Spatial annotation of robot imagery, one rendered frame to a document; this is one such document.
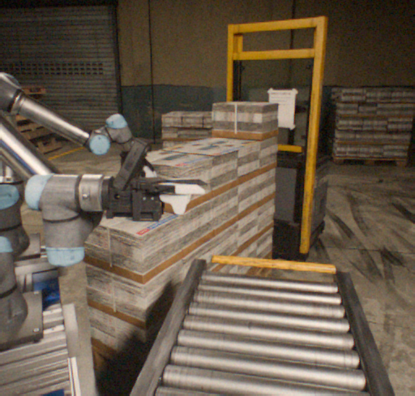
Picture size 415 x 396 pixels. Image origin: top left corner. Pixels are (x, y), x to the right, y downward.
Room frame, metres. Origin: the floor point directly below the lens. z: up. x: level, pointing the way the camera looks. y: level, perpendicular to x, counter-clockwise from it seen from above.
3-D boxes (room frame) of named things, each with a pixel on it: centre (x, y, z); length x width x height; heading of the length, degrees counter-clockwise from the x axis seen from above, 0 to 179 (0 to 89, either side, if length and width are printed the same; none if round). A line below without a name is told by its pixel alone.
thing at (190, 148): (2.10, 0.03, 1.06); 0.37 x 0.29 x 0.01; 58
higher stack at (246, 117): (2.62, -0.27, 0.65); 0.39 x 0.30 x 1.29; 58
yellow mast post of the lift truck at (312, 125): (2.81, -0.78, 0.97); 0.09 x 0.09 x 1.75; 58
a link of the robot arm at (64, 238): (0.76, 0.30, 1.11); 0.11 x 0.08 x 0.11; 178
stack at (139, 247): (2.00, 0.12, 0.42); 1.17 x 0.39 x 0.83; 148
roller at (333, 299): (1.07, -0.19, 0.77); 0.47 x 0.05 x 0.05; 80
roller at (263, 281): (1.13, -0.20, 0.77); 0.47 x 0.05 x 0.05; 80
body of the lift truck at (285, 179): (3.30, -0.70, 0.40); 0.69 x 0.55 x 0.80; 58
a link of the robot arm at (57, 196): (0.74, 0.31, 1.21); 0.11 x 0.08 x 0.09; 88
